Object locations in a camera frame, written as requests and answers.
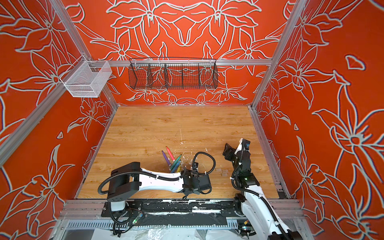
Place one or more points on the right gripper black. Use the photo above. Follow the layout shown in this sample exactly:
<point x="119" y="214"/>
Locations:
<point x="233" y="154"/>

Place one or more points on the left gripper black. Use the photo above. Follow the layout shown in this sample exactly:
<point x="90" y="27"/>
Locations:
<point x="186" y="175"/>

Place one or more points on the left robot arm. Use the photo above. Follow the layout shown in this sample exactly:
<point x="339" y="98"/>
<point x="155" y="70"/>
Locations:
<point x="126" y="181"/>

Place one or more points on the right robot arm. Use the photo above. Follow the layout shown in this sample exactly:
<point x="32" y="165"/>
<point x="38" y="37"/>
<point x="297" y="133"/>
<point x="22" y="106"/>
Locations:
<point x="251" y="201"/>

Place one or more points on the blue marker pen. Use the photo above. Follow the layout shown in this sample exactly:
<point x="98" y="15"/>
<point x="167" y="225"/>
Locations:
<point x="175" y="167"/>

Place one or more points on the green marker pen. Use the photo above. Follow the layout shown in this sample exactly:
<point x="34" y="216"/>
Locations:
<point x="175" y="162"/>

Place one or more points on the pink marker pen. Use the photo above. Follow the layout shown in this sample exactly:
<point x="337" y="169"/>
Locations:
<point x="170" y="154"/>

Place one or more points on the purple marker pen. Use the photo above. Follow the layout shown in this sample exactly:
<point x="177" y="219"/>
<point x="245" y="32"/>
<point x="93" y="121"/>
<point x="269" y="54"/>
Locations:
<point x="166" y="158"/>

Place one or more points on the clear plastic bin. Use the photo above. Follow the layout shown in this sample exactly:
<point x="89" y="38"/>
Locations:
<point x="85" y="81"/>

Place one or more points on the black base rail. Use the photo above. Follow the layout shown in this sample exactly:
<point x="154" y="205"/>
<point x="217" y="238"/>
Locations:
<point x="222" y="207"/>

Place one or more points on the black wire basket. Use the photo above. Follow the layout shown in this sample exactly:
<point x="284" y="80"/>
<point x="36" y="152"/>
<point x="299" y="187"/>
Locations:
<point x="173" y="74"/>

